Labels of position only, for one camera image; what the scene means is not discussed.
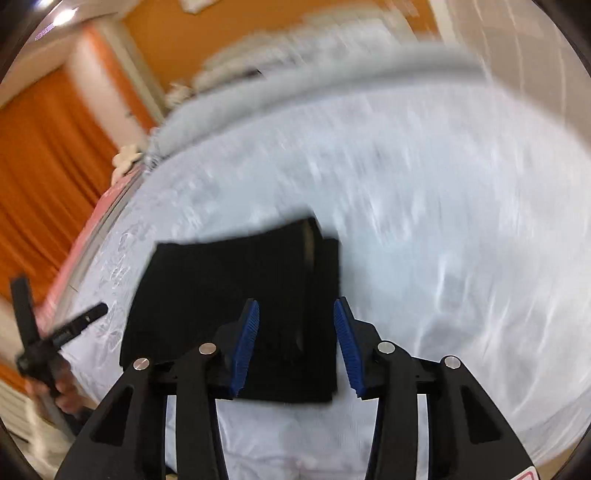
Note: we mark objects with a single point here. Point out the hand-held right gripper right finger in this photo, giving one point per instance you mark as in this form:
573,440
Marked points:
348,346

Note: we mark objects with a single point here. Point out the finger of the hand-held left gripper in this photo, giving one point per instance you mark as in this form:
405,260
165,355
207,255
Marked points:
76,325
23,309

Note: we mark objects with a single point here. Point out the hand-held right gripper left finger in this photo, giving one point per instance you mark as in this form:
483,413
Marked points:
244,350

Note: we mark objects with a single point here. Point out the black pants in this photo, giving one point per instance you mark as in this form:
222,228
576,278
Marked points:
207,286

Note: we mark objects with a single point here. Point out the person's left hand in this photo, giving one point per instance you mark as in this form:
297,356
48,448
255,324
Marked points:
71,387

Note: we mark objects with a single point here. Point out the pink bed skirt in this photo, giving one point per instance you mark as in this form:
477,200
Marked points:
92,230

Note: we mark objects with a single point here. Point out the orange curtain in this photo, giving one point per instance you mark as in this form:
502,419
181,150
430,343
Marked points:
41,175

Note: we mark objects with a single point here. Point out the pale blue floral bedspread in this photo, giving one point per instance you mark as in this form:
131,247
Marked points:
438,230

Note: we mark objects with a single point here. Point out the white plush toy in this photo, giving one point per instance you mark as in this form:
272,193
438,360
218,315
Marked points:
125,157

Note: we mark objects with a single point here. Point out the grey pillows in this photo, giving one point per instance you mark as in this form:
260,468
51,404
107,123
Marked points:
323,78

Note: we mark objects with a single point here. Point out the round ceiling light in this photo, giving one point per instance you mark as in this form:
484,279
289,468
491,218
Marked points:
62,16

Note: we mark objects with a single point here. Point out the white wall poster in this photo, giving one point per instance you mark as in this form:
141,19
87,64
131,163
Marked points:
201,4

